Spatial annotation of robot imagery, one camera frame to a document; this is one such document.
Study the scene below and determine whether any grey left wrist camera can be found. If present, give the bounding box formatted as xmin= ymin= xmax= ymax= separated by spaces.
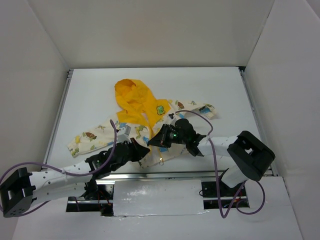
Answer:
xmin=117 ymin=125 xmax=131 ymax=142

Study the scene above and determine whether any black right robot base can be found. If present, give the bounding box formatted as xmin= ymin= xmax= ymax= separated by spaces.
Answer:
xmin=198 ymin=171 xmax=249 ymax=210

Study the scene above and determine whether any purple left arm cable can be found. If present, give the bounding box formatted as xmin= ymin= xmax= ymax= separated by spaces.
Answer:
xmin=0 ymin=119 xmax=121 ymax=213

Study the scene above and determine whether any aluminium right side rail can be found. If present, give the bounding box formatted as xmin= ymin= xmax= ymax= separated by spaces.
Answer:
xmin=237 ymin=66 xmax=279 ymax=177

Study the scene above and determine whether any aluminium table edge rail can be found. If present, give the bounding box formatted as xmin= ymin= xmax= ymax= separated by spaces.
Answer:
xmin=96 ymin=171 xmax=216 ymax=185

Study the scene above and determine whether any silver zipper slider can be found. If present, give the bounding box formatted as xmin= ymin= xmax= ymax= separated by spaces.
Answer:
xmin=159 ymin=157 xmax=164 ymax=166

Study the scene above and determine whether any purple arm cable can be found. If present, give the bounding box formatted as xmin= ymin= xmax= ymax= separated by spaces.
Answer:
xmin=176 ymin=110 xmax=266 ymax=219
xmin=0 ymin=119 xmax=121 ymax=213

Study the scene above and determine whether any aluminium left side rail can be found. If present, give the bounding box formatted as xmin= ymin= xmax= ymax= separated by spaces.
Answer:
xmin=43 ymin=69 xmax=74 ymax=164

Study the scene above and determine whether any white front cover panel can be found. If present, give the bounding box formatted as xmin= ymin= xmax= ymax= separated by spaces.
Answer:
xmin=113 ymin=179 xmax=205 ymax=217

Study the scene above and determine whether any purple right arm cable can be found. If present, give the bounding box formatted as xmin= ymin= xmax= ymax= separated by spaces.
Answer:
xmin=176 ymin=110 xmax=266 ymax=219

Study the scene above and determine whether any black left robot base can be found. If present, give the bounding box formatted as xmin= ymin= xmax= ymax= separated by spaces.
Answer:
xmin=77 ymin=180 xmax=114 ymax=217

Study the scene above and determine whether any cream printed kids jacket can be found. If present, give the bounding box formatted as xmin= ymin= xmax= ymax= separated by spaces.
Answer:
xmin=67 ymin=79 xmax=216 ymax=158

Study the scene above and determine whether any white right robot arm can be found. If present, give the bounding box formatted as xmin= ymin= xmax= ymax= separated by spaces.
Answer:
xmin=147 ymin=118 xmax=276 ymax=196

